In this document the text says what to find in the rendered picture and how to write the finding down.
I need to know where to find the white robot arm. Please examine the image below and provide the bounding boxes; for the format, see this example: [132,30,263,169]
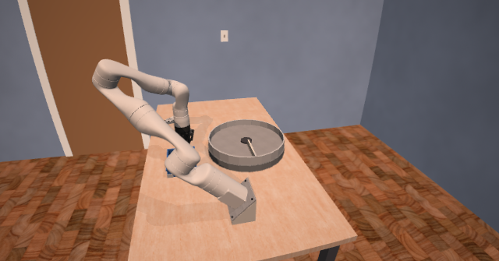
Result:
[92,59,248,209]

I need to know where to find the dark blue tray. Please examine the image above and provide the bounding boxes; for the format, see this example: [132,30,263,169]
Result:
[165,148,175,178]

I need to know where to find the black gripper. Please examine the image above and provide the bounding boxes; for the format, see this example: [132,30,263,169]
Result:
[175,124,194,144]

